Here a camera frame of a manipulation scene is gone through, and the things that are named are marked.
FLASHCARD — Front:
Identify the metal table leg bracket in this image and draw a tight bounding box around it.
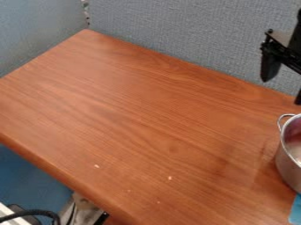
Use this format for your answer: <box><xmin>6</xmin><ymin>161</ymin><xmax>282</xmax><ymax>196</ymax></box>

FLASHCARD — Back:
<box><xmin>58</xmin><ymin>192</ymin><xmax>109</xmax><ymax>225</ymax></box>

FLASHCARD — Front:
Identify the black cable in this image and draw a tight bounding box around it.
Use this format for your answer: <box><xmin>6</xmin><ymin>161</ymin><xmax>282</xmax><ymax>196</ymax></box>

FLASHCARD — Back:
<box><xmin>0</xmin><ymin>209</ymin><xmax>61</xmax><ymax>225</ymax></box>

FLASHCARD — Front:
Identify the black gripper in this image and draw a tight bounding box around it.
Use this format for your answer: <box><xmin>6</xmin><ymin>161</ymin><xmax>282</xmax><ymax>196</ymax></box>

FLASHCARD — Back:
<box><xmin>259</xmin><ymin>9</ymin><xmax>301</xmax><ymax>105</ymax></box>

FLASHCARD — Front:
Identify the metal pot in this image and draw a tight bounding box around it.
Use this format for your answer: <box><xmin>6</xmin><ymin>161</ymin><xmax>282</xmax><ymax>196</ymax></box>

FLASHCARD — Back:
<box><xmin>275</xmin><ymin>113</ymin><xmax>301</xmax><ymax>193</ymax></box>

